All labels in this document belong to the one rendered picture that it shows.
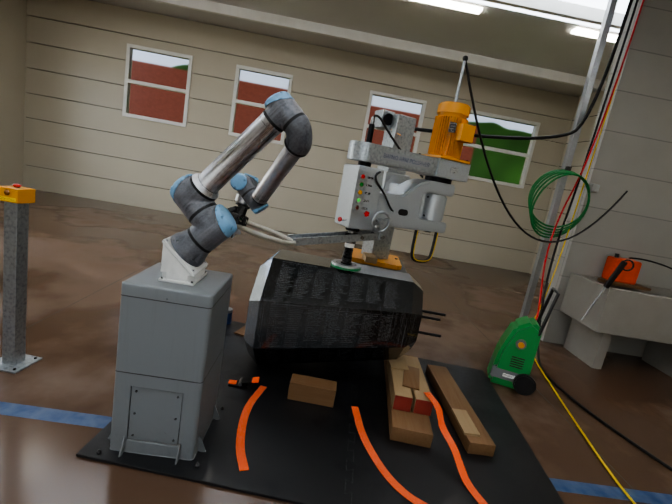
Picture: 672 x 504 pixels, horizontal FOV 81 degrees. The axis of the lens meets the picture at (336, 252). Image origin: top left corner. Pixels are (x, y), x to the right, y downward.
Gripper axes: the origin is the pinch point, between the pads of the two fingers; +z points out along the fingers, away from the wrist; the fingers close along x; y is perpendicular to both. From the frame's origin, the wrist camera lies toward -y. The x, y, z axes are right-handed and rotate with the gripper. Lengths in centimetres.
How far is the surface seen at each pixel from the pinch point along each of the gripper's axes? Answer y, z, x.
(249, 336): 9, 63, 38
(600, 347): 211, 1, 323
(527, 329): 151, 0, 189
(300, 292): 27, 24, 51
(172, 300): 31, 27, -49
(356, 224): 39, -31, 69
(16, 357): -82, 115, -51
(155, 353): 30, 53, -47
